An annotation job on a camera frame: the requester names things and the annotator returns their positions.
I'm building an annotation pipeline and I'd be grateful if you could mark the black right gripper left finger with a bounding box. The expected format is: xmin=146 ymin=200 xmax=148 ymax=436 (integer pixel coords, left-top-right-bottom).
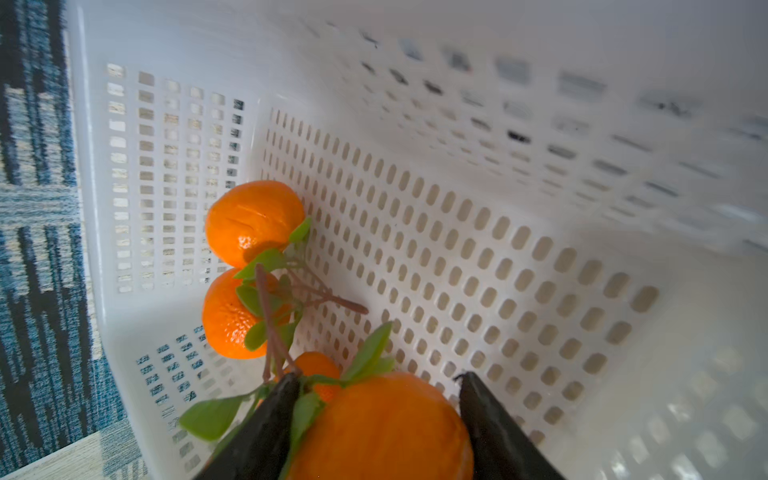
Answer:
xmin=195 ymin=373 xmax=300 ymax=480

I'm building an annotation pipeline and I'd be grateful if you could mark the orange container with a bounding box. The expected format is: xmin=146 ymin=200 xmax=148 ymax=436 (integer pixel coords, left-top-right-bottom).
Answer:
xmin=287 ymin=372 xmax=474 ymax=479
xmin=295 ymin=351 xmax=341 ymax=403

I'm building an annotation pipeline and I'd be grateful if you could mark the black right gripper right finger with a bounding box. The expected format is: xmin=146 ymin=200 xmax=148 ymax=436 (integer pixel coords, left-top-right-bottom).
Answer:
xmin=455 ymin=371 xmax=563 ymax=480

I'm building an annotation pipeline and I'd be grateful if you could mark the white plastic perforated basket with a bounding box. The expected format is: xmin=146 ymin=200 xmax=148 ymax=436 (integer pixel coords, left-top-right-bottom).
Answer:
xmin=67 ymin=1 xmax=767 ymax=479

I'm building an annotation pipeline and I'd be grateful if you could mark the orange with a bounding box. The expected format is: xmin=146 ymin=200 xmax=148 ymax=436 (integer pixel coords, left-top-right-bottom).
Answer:
xmin=205 ymin=180 xmax=306 ymax=269
xmin=202 ymin=268 xmax=267 ymax=360

